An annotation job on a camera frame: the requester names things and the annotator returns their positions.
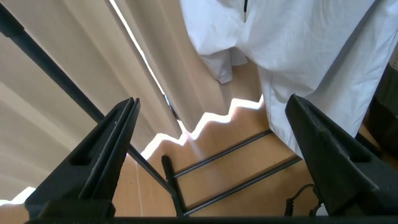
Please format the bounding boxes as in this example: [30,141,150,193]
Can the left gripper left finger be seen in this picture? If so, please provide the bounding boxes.
[24,97,141,218]

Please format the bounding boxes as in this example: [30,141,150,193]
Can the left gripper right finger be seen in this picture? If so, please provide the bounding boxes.
[285,94,398,217]

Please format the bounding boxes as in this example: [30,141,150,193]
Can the pale grey shorts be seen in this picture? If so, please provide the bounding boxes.
[179,0,398,159]

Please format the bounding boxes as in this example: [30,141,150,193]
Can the black clothes rack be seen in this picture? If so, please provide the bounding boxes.
[0,2,383,218]

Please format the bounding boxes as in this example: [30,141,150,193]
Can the beige curtain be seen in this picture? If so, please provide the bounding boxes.
[0,0,265,205]

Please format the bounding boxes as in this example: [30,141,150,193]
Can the black cable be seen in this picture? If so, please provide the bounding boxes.
[284,183,324,217]

